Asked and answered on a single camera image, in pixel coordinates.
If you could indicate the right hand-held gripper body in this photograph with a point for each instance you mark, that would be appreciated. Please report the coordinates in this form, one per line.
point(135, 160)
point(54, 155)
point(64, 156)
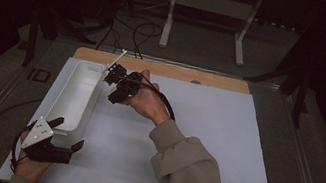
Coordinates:
point(127, 81)

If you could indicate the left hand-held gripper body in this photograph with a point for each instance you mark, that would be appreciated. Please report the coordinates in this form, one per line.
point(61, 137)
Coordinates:
point(39, 147)

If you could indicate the white plastic bin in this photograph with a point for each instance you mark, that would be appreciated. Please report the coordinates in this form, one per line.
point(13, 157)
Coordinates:
point(76, 100)

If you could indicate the person's left hand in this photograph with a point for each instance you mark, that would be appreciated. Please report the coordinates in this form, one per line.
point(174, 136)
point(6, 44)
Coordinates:
point(30, 168)

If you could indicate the person's right hand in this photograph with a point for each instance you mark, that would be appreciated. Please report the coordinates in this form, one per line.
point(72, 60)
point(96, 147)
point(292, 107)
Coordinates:
point(147, 100)

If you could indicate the white board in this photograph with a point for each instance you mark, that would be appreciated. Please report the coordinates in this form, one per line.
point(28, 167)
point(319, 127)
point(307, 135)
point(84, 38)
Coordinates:
point(124, 166)

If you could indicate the black tripod stand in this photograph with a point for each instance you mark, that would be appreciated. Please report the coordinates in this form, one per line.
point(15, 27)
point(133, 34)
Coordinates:
point(40, 29)
point(298, 78)

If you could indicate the small black rectangular frame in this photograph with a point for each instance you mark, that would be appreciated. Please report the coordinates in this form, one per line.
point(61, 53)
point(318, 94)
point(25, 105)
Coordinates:
point(39, 75)

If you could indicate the white metal stand frame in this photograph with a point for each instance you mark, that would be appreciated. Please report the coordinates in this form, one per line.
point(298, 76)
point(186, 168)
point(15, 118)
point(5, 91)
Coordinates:
point(211, 5)

